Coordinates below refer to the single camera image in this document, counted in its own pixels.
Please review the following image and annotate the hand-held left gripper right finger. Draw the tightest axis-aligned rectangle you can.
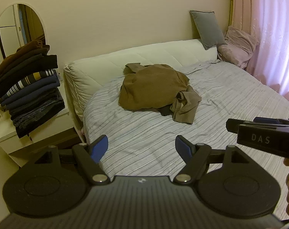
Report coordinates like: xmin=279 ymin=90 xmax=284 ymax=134
xmin=174 ymin=135 xmax=251 ymax=185

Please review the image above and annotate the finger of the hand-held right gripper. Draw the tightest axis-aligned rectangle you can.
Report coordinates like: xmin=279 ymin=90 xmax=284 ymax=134
xmin=226 ymin=119 xmax=246 ymax=132
xmin=253 ymin=117 xmax=289 ymax=126

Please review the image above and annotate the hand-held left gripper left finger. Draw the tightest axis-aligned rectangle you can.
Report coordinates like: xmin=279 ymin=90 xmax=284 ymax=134
xmin=35 ymin=135 xmax=110 ymax=185

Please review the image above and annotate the brown sweater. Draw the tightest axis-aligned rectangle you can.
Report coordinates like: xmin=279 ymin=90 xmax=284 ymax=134
xmin=118 ymin=63 xmax=190 ymax=111

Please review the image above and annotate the stack of folded dark clothes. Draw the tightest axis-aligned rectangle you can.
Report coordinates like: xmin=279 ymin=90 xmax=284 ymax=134
xmin=0 ymin=39 xmax=66 ymax=139

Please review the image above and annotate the bed with striped cover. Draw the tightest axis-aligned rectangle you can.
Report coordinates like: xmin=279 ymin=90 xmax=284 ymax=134
xmin=82 ymin=60 xmax=289 ymax=220

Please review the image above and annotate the olive crumpled garment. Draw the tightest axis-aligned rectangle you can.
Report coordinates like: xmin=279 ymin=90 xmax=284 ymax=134
xmin=171 ymin=85 xmax=202 ymax=125

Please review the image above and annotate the dark cloth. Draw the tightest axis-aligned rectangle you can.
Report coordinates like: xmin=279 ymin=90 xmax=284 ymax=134
xmin=158 ymin=105 xmax=174 ymax=116

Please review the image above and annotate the white sheer curtain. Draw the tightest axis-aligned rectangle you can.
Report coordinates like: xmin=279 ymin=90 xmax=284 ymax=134
xmin=251 ymin=0 xmax=289 ymax=102

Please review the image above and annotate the white dresser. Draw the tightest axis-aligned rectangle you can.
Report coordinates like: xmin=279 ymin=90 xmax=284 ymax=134
xmin=0 ymin=64 xmax=76 ymax=168

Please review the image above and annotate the grey pillow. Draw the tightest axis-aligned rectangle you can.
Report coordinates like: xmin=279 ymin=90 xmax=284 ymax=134
xmin=189 ymin=10 xmax=227 ymax=50

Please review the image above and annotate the oval wall mirror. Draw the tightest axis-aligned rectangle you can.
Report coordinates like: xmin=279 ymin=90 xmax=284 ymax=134
xmin=0 ymin=3 xmax=46 ymax=65

